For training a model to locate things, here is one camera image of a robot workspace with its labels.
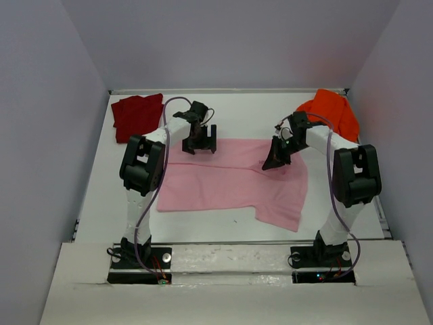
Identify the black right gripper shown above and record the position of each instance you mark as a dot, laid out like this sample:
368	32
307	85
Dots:
282	147

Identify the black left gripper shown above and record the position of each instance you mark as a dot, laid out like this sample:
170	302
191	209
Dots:
199	139

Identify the pink t shirt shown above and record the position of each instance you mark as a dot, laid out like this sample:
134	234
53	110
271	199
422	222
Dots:
233	178

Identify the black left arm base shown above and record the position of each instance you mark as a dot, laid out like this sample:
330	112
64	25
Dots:
147	264

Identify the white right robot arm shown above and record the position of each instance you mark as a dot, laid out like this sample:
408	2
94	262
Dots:
353	171

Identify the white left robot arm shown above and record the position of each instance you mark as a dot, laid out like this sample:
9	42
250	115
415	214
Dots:
145	162

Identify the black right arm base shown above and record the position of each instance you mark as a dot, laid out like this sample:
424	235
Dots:
320	263

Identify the orange t shirt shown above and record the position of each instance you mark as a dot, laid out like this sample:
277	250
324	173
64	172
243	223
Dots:
336	109

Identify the dark red folded t shirt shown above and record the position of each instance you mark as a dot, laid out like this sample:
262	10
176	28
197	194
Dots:
136	115

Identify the aluminium table front rail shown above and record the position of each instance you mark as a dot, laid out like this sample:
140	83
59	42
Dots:
289	242

